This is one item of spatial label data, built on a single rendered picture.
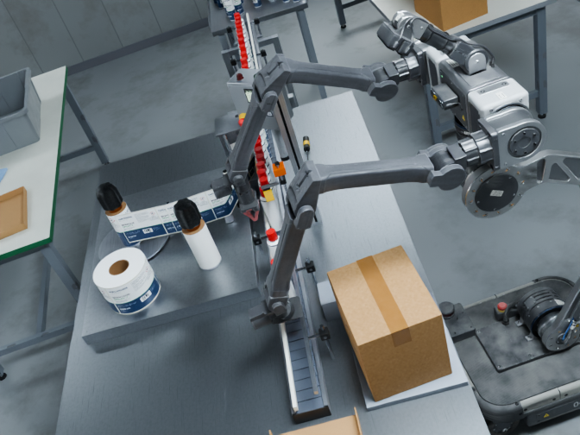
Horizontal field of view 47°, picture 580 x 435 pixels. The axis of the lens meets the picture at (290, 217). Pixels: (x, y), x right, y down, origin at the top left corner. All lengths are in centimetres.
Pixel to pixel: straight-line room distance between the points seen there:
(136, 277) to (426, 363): 107
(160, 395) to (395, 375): 80
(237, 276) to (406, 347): 81
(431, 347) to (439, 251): 169
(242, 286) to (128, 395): 53
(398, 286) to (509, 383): 96
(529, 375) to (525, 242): 98
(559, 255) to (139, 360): 208
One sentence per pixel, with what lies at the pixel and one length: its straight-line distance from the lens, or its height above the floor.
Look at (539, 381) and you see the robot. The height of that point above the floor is 24.
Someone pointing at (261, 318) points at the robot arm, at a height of 109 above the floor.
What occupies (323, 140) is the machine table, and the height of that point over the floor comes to 83.
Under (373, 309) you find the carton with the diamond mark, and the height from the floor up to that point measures 112.
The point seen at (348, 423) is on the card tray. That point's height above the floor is 83.
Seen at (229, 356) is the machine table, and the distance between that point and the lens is 229.
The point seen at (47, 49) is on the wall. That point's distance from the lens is 686.
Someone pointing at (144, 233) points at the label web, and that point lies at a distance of 273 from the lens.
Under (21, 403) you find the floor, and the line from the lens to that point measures 385.
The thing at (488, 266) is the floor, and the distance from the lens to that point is 347.
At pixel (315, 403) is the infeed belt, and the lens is 203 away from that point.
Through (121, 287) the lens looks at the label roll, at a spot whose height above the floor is 101.
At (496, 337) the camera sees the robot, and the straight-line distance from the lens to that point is 286.
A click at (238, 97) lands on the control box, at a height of 142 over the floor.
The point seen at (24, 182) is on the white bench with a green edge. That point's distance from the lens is 379.
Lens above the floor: 253
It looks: 39 degrees down
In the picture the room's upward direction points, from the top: 19 degrees counter-clockwise
